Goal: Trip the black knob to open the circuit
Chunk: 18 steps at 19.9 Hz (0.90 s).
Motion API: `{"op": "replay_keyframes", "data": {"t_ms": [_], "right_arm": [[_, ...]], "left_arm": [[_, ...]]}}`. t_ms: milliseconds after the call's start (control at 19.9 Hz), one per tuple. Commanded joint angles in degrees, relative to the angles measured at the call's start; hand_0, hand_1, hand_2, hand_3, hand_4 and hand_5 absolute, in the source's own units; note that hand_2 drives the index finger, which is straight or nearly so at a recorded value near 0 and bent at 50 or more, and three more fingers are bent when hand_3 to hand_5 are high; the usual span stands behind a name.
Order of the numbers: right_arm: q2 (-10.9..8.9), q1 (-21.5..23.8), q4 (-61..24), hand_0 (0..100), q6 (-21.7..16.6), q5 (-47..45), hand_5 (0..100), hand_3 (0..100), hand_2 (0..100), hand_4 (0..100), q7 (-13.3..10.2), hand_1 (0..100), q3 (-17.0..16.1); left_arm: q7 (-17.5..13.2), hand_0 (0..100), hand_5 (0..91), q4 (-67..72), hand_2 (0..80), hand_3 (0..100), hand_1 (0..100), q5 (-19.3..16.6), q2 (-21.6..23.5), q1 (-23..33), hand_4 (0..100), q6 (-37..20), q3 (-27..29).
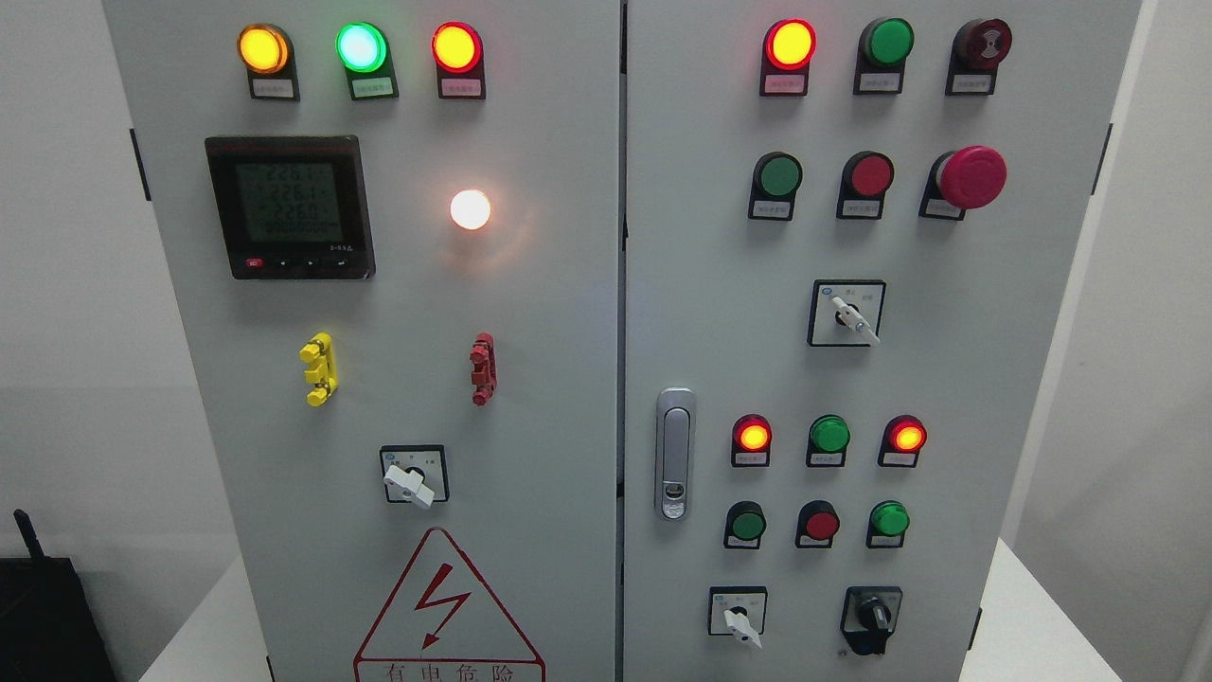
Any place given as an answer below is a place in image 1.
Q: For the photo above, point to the black rotary knob switch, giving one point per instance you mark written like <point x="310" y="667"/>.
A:
<point x="870" y="616"/>

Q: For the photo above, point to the red terminal connector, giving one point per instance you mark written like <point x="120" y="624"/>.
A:
<point x="484" y="369"/>

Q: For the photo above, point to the red lit indicator middle left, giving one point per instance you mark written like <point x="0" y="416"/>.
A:
<point x="751" y="442"/>

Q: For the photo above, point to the white lit indicator light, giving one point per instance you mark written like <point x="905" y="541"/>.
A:
<point x="470" y="209"/>

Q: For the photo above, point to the green push button lower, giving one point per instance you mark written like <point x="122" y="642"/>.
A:
<point x="744" y="526"/>

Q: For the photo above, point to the green push button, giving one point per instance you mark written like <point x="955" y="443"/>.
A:
<point x="744" y="526"/>
<point x="776" y="178"/>

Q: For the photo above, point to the green push button upper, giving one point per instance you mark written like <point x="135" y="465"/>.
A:
<point x="776" y="178"/>

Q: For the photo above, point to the green indicator middle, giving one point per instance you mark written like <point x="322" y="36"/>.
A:
<point x="828" y="439"/>

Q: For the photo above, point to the grey left cabinet door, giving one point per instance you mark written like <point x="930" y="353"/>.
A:
<point x="531" y="473"/>

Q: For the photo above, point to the grey cabinet door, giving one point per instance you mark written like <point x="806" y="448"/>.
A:
<point x="531" y="473"/>
<point x="720" y="304"/>

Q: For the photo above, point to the grey right cabinet door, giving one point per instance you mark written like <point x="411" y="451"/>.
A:
<point x="720" y="304"/>

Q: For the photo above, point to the red push button lower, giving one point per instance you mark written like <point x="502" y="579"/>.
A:
<point x="817" y="525"/>

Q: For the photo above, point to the red push button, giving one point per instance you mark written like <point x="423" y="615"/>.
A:
<point x="817" y="525"/>
<point x="866" y="178"/>

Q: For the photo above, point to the yellow terminal connector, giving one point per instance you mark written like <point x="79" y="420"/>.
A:
<point x="321" y="371"/>

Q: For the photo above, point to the red push button upper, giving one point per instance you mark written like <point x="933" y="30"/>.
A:
<point x="866" y="178"/>

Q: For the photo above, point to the red indicator middle right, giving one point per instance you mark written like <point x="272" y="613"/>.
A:
<point x="902" y="442"/>

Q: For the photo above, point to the red electrical warning sticker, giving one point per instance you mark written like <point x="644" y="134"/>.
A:
<point x="443" y="622"/>

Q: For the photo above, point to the red lit indicator light left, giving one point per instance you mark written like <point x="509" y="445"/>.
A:
<point x="459" y="54"/>

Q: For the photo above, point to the green indicator lower right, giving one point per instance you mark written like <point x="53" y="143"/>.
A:
<point x="887" y="525"/>

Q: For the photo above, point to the black digital power meter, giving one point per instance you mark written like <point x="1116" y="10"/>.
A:
<point x="292" y="207"/>

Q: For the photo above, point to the red lit indicator top right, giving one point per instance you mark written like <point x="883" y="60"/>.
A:
<point x="788" y="49"/>

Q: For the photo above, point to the green lit indicator light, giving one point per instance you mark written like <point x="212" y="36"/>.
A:
<point x="365" y="54"/>

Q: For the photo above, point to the red emergency stop button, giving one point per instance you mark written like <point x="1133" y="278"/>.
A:
<point x="963" y="180"/>

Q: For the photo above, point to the green indicator top right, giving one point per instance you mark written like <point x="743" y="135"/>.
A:
<point x="885" y="45"/>

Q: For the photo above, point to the yellow indicator light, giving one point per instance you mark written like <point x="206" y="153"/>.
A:
<point x="268" y="55"/>

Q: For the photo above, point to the red black buzzer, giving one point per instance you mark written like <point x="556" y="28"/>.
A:
<point x="978" y="49"/>

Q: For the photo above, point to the black device with antenna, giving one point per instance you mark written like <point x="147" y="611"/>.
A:
<point x="48" y="632"/>

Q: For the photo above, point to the silver door latch handle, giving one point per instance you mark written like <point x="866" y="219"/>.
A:
<point x="673" y="450"/>

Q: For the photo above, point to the white selector switch left door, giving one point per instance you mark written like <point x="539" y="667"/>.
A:
<point x="415" y="474"/>

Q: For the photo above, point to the white selector switch upper right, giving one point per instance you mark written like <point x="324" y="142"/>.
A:
<point x="846" y="313"/>

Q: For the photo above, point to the white selector switch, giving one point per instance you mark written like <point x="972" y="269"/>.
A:
<point x="846" y="313"/>
<point x="738" y="612"/>

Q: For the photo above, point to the white selector switch lower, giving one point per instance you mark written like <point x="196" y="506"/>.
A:
<point x="738" y="612"/>

